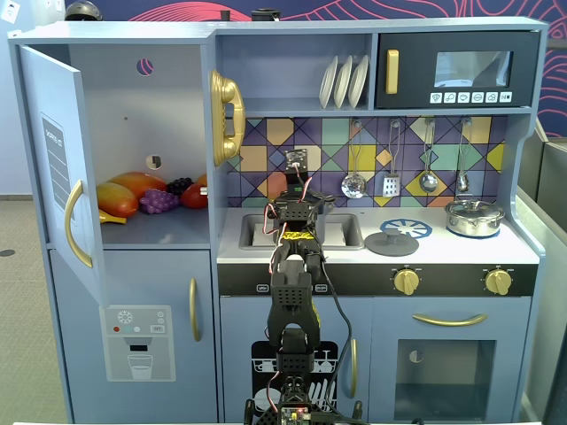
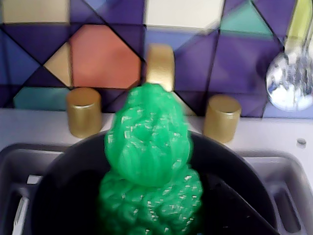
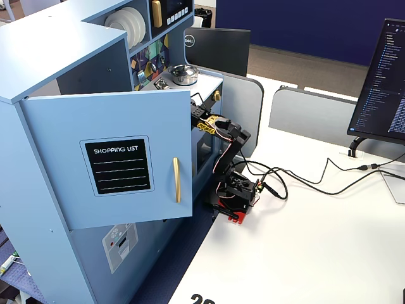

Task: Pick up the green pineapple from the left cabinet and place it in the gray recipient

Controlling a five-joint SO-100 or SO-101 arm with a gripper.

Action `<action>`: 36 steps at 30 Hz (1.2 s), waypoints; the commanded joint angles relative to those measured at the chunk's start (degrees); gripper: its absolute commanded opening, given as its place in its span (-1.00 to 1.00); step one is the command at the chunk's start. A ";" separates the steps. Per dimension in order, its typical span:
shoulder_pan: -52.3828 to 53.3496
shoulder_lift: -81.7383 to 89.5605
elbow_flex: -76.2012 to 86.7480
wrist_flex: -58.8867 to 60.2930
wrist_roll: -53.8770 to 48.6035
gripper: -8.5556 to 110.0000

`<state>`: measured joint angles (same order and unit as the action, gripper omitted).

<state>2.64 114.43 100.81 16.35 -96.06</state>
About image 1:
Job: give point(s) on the gold toy telephone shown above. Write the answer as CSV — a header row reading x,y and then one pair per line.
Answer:
x,y
228,102

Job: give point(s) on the black helmet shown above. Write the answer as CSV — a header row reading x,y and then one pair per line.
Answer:
x,y
83,11

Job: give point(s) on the steel skimmer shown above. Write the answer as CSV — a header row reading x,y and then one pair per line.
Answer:
x,y
353,186

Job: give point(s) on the blue toy kitchen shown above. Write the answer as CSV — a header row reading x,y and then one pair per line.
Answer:
x,y
133,265

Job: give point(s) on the red toy tomato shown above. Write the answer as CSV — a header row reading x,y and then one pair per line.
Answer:
x,y
192,198

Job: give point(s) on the black round device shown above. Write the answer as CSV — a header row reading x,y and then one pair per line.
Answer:
x,y
266,14

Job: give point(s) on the yellow toy banana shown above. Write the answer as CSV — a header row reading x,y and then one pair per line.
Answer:
x,y
111,218

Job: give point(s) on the white toy plate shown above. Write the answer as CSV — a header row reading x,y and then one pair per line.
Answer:
x,y
342,84
358,82
328,86

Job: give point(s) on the steel pot with lid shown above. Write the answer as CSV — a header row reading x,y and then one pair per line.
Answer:
x,y
474,219

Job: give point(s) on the purple toy grapes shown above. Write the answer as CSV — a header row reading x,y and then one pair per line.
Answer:
x,y
158,201

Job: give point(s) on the blue shopping list cabinet door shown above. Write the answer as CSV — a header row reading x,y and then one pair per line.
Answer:
x,y
40,88

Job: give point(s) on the large orange red mango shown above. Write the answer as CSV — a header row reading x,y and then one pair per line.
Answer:
x,y
142,181

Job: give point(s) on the steel slotted spatula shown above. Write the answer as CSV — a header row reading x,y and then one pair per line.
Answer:
x,y
391,186

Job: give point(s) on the small black cylinder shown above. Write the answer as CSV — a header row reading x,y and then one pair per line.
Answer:
x,y
225,15

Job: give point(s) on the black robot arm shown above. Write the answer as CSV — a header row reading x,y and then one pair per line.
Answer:
x,y
290,296

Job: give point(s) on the gray pot lid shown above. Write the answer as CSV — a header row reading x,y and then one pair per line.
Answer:
x,y
392,245

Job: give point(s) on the gray desk divider panel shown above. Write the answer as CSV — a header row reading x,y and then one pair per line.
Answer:
x,y
549,265

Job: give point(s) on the gold stove knob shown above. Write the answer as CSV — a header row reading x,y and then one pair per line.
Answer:
x,y
406,282
498,282

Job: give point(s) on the small wrist camera board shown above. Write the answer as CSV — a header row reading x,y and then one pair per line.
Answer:
x,y
297,158

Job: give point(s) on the white wall socket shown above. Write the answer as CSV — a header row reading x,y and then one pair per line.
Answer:
x,y
10,10

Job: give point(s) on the dark toy grapes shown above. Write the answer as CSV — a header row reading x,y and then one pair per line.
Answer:
x,y
179,185

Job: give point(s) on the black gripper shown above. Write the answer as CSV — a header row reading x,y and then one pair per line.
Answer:
x,y
294,179

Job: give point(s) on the dark round floor cover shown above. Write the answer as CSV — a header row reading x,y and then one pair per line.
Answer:
x,y
6,252

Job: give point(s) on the black toy microwave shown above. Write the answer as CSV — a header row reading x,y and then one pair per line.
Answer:
x,y
465,46

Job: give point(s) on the steel spoon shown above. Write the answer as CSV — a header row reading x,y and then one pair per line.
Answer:
x,y
463,181

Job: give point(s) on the small orange red mango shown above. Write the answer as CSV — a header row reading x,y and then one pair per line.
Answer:
x,y
115,199

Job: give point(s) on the orange toy fruit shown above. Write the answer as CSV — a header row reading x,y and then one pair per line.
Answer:
x,y
202,179

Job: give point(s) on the steel ladle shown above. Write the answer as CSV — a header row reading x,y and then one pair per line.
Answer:
x,y
428,181

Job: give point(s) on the motor controller board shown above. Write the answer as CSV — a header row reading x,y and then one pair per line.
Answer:
x,y
294,415

